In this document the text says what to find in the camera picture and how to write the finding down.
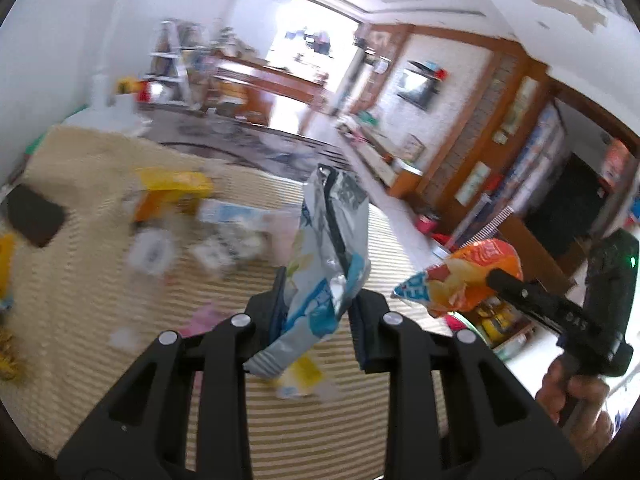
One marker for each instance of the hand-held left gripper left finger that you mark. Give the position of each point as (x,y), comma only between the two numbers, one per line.
(276,310)

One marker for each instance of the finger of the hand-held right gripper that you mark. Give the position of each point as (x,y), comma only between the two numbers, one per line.
(540,302)

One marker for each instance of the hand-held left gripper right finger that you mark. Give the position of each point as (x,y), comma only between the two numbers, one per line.
(358,332)

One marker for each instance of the orange snack bag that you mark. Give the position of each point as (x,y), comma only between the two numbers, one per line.
(465,275)

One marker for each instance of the silver blue snack bag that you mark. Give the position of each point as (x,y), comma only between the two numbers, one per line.
(325,240)

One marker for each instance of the person's right hand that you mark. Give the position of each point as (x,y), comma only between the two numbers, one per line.
(585,410)

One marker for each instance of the wooden side table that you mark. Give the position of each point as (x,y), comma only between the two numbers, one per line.
(530,245)

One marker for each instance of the yellow white wrapper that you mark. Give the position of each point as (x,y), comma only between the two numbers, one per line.
(305,377)

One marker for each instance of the pink wrapper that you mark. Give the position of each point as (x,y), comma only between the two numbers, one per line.
(205,320)

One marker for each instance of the white crumpled packet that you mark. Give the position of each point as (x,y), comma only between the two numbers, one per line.
(225,255)

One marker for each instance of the pale pink packet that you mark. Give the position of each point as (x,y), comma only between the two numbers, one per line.
(282,235)

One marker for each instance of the white blue packet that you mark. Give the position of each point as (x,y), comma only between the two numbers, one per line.
(230,212)

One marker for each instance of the pink basket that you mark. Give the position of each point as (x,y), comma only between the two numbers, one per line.
(429,223)

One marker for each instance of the white round container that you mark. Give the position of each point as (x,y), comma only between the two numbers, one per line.
(150,252)

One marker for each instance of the red hanging decoration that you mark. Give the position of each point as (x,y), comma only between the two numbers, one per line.
(616,160)

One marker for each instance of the yellow orange snack box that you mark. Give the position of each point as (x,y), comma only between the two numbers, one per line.
(170,187)

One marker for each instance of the wooden television cabinet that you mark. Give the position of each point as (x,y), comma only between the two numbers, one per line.
(385,165)

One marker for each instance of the dark patterned rug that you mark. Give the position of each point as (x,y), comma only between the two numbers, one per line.
(240,140)

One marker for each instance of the wooden bench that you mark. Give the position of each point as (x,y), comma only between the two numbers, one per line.
(260,85)

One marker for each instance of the black flat pouch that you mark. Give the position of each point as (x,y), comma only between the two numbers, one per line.
(35,215)

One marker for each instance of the white floor appliance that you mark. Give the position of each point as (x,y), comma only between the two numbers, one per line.
(107,100)

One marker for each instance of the metal stepladder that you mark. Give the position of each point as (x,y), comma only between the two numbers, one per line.
(175,60)

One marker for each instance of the blue white wall chart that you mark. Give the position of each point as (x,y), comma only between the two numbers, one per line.
(537,155)

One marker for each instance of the wall television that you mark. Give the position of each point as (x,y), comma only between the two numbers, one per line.
(417,87)

